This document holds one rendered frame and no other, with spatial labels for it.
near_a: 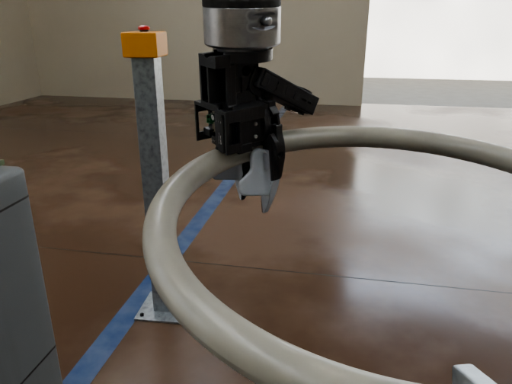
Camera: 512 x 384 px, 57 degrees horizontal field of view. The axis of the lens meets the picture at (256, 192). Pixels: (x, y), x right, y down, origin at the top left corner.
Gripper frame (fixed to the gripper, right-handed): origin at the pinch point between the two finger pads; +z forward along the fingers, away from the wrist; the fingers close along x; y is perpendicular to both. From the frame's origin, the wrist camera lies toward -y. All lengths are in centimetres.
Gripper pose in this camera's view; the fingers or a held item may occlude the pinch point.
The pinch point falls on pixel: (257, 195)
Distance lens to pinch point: 65.1
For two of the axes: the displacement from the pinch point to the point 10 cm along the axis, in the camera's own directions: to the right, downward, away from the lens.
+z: 0.1, 9.1, 4.2
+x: 6.0, 3.3, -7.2
